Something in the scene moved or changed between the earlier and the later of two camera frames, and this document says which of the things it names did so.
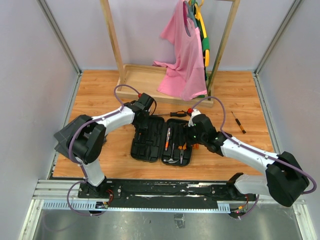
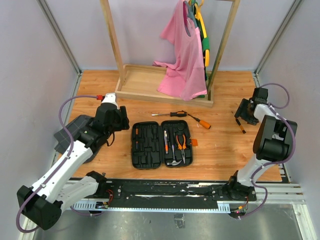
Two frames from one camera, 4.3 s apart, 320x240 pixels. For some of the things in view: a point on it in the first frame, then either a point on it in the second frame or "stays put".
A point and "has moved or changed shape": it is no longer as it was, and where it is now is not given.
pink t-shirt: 186,78 stays put
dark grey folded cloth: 63,136 stays put
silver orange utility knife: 167,140 has moved or changed shape
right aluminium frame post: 294,6 stays put
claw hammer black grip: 171,160 has moved or changed shape
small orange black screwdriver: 242,129 stays put
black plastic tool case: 168,141 has moved or changed shape
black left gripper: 144,127 -> 124,121
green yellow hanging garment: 195,6 stays put
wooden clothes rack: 144,81 stays put
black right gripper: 189,128 -> 240,112
